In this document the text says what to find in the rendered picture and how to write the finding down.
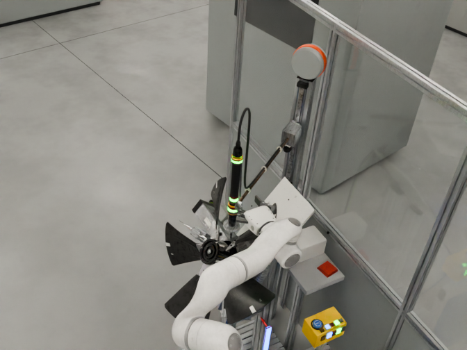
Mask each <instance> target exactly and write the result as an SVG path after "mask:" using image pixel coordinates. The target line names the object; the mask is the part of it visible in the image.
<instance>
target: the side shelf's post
mask: <svg viewBox="0 0 467 350"><path fill-rule="evenodd" d="M303 299H304V293H303V291H302V290H301V289H300V287H299V286H298V285H297V284H296V287H295V293H294V297H293V303H292V307H291V311H290V317H289V321H288V328H287V331H286V338H285V342H284V348H285V350H292V349H293V343H294V340H295V334H296V330H297V325H298V321H299V318H300V312H301V308H302V302H303Z"/></svg>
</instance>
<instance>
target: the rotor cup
mask: <svg viewBox="0 0 467 350"><path fill-rule="evenodd" d="M231 243H232V242H231V241H228V240H227V241H224V242H222V241H219V240H216V239H213V238H210V239H207V240H205V241H204V242H203V244H202V245H201V247H200V250H199V257H200V260H201V261H202V262H203V263H204V264H205V265H210V266H211V265H214V264H215V263H218V262H216V260H218V261H221V260H224V259H225V258H228V257H230V256H232V255H234V254H237V253H239V250H238V247H236V248H234V247H233V248H232V249H230V250H228V251H227V252H225V251H226V249H227V247H228V246H229V245H230V244H231ZM220 244H221V245H223V246H224V247H221V246H220ZM209 249H210V250H211V253H208V250H209Z"/></svg>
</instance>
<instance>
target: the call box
mask: <svg viewBox="0 0 467 350"><path fill-rule="evenodd" d="M340 318H342V319H343V317H342V316H341V315H340V313H339V312H338V311H337V309H335V307H331V308H328V309H326V310H324V311H322V312H319V313H317V314H315V315H312V316H310V317H308V318H306V319H305V320H304V323H303V327H302V332H303V334H304V335H305V336H306V338H307V339H308V341H309V342H310V343H311V345H312V346H313V348H316V347H318V346H320V345H322V344H324V343H326V342H328V341H330V340H333V339H335V338H337V337H339V336H341V335H343V334H344V331H343V332H341V333H339V334H335V335H334V336H332V337H330V338H327V334H328V333H331V332H332V331H335V330H337V329H339V328H342V327H344V326H346V324H347V322H346V321H345V320H344V319H343V321H344V322H342V323H340V322H339V321H338V322H339V323H340V324H337V325H335V326H333V327H331V326H330V325H329V324H330V323H332V322H333V323H334V321H336V320H339V319H340ZM316 319H319V320H320V321H321V322H322V327H321V328H323V329H324V330H325V331H324V332H322V333H321V332H320V331H319V329H320V328H315V327H314V326H313V321H314V320H316ZM327 324H328V325H329V326H330V328H328V329H326V327H325V325H327ZM334 324H335V323H334ZM324 335H326V338H325V340H323V341H320V339H321V337H322V336H324Z"/></svg>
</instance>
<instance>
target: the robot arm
mask: <svg viewBox="0 0 467 350"><path fill-rule="evenodd" d="M254 201H255V203H256V204H257V205H258V208H254V209H251V210H248V211H245V210H243V209H242V207H241V205H240V204H239V203H238V202H237V201H236V204H235V209H236V210H237V212H238V214H237V217H236V222H238V223H244V224H245V225H246V226H247V227H248V228H249V230H250V231H251V232H253V233H254V234H255V235H257V236H258V237H257V238H256V240H255V241H254V242H253V243H252V245H251V246H250V247H249V248H248V249H246V250H244V251H241V252H239V253H237V254H234V255H232V256H230V257H228V258H225V259H224V260H221V261H220V262H217V263H215V264H214V265H211V266H210V267H207V268H206V269H205V270H204V271H203V272H202V274H201V276H200V278H199V281H198V284H197V289H196V291H195V294H194V296H193V298H192V300H191V301H190V303H189V304H188V305H187V306H186V308H185V309H184V310H183V311H182V312H180V313H179V315H178V316H177V317H176V319H175V321H174V323H173V325H172V338H173V340H174V342H175V344H176V345H177V346H179V347H181V348H182V349H185V350H243V340H242V338H241V336H240V333H239V332H238V331H237V330H236V329H235V328H234V327H232V326H230V325H228V324H225V323H222V322H217V321H213V320H209V319H205V316H206V314H207V313H208V312H210V311H211V310H212V309H214V307H216V306H217V305H219V304H220V303H221V302H222V301H223V300H224V299H225V297H226V296H227V294H228V292H229V291H230V290H231V289H233V288H234V287H236V286H238V285H240V284H241V283H244V282H245V281H247V280H249V279H251V278H252V277H254V276H256V275H257V274H260V273H261V272H262V271H263V270H264V269H265V268H266V267H267V266H268V265H269V264H270V262H271V261H272V259H273V258H275V259H276V260H277V262H278V263H279V264H280V265H281V266H282V267H283V268H285V269H288V268H291V267H293V266H295V265H296V264H297V263H298V262H299V261H300V259H301V257H302V252H301V251H300V250H299V249H298V247H297V240H298V238H299V236H300V234H301V232H302V224H301V222H300V221H299V220H297V219H295V218H292V217H289V218H285V219H281V220H279V221H277V220H276V218H275V216H274V215H273V212H274V211H275V208H276V207H275V206H272V205H270V204H269V203H265V202H264V201H262V200H261V199H260V198H259V197H258V196H257V195H256V196H255V200H254ZM242 213H244V214H242ZM240 217H243V218H244V219H243V218H240Z"/></svg>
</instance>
